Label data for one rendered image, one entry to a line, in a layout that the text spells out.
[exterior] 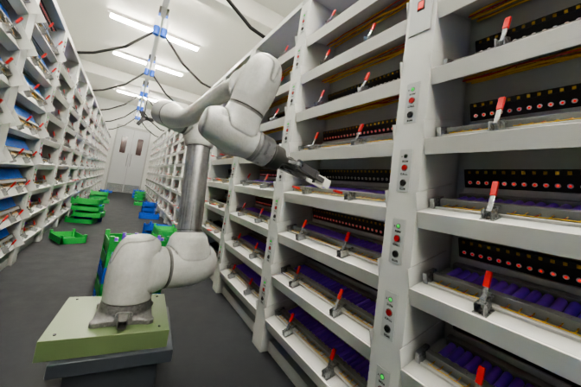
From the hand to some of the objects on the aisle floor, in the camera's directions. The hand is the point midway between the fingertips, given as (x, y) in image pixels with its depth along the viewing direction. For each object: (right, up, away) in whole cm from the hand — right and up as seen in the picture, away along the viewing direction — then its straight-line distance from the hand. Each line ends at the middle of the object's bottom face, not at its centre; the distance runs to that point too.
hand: (318, 180), depth 88 cm
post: (+19, -83, -14) cm, 87 cm away
